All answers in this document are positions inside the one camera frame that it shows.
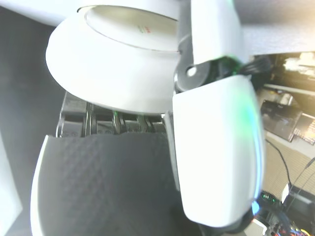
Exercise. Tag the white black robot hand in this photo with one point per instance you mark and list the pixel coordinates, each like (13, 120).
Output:
(110, 184)

